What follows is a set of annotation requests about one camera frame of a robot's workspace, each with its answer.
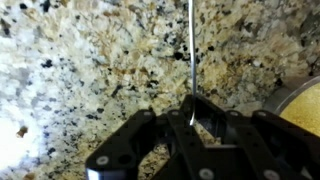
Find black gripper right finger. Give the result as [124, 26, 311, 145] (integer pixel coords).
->
[194, 94, 320, 180]

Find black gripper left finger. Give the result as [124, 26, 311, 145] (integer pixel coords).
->
[84, 99, 215, 180]

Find silver spoon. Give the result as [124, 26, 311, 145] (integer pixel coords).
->
[187, 0, 198, 127]

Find yellow grain contents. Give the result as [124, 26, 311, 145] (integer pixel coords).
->
[279, 83, 320, 138]

